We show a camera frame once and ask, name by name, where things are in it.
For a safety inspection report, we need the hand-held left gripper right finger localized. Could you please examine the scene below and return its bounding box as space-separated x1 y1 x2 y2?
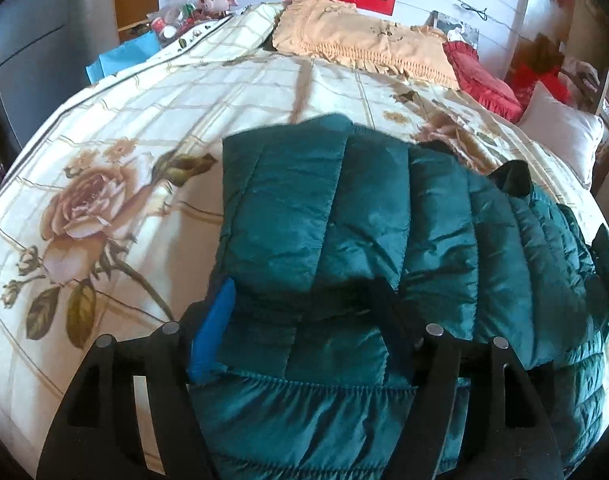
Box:
377 280 565 480

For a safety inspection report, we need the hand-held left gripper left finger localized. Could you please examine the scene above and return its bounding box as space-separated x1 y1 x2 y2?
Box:
36 277 236 480

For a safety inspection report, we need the teal quilted puffer jacket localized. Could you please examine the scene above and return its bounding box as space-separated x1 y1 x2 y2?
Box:
188 113 609 480

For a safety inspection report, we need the floral bed quilt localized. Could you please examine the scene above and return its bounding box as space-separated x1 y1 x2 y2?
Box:
0 2 601 476

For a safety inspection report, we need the white pillow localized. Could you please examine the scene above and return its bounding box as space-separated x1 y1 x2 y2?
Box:
517 80 605 190

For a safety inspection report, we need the red frilled pillow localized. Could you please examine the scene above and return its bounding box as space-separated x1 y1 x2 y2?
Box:
442 41 526 122

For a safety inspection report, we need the red cloth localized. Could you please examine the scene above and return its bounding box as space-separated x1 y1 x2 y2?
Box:
504 35 571 107

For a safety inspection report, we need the beige frilled pillow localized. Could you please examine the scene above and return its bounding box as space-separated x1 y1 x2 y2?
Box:
272 0 460 91

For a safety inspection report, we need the dark wardrobe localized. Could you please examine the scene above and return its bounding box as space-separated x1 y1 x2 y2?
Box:
0 0 121 151

